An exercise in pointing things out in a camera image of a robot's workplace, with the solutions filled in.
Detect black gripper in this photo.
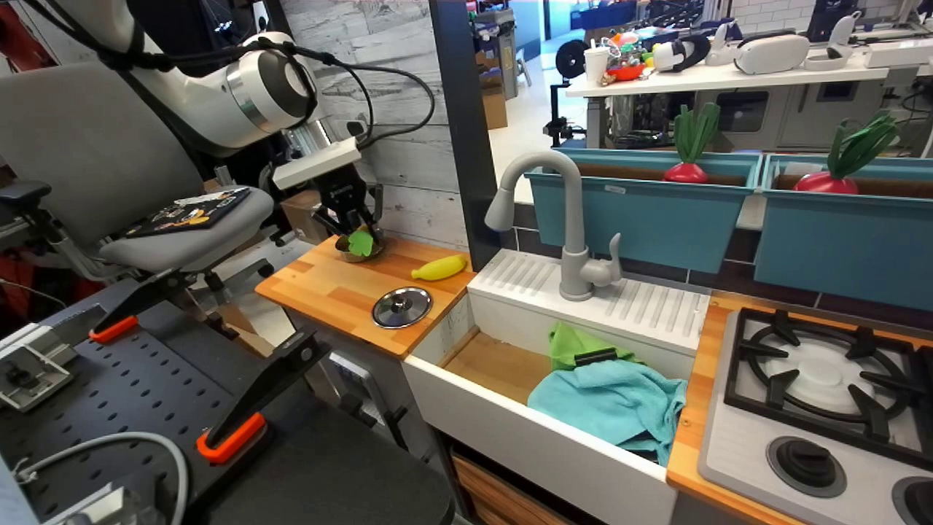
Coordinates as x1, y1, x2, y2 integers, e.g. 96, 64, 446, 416
309, 165, 389, 251

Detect yellow toy banana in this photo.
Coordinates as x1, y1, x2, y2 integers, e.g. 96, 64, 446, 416
409, 253, 471, 286

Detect small steel pot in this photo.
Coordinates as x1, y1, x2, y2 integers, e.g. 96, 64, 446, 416
332, 229, 389, 263

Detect wooden toy kitchen counter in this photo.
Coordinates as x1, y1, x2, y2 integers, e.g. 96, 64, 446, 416
255, 232, 933, 525

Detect round steel pot lid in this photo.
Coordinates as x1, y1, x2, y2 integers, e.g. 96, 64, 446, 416
372, 286, 437, 328

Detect brown cardboard box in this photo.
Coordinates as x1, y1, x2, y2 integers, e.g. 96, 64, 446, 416
281, 187, 329, 242

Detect dark patterned book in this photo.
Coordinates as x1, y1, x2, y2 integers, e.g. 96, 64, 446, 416
127, 187, 252, 242

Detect grey toy faucet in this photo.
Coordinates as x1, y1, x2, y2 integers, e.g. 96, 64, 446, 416
482, 146, 625, 302

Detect green cloth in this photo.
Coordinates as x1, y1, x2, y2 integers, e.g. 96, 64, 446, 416
546, 321, 638, 374

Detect teal planter box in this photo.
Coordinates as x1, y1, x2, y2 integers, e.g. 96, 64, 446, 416
754, 152, 933, 315
529, 142, 767, 276

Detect black round desk fan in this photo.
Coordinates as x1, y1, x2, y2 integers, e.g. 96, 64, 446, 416
546, 37, 593, 149

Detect white toy sink basin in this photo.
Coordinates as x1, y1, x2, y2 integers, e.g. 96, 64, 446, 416
404, 245, 711, 525

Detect grey office chair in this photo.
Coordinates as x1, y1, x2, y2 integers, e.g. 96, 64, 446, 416
0, 62, 281, 286

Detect dark perforated work table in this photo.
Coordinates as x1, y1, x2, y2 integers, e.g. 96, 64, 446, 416
0, 301, 460, 525

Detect white cup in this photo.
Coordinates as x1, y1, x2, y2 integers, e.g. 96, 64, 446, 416
581, 44, 614, 91

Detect teal cloth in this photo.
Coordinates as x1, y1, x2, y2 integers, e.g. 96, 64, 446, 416
525, 359, 688, 466

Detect red toy radish green leaves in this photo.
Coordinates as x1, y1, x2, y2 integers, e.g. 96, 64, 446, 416
663, 98, 724, 187
794, 110, 901, 196

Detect white background table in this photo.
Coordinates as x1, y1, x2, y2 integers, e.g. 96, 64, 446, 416
564, 37, 933, 155

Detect white rounded device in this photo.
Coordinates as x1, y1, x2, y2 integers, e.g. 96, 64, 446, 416
733, 29, 813, 78

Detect grey toy stove black grates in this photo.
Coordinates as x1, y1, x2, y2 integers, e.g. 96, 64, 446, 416
697, 302, 933, 525

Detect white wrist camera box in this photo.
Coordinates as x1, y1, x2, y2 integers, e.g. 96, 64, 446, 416
270, 136, 364, 193

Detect black vertical post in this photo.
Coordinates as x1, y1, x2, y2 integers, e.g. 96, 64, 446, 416
427, 0, 509, 274

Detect black clamp orange handle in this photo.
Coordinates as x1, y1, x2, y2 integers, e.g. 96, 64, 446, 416
84, 264, 186, 347
192, 328, 332, 466

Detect grey cable loop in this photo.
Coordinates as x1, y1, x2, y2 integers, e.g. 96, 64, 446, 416
11, 429, 192, 525

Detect grey metal bracket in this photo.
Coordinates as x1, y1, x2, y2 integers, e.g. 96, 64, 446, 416
0, 323, 76, 414

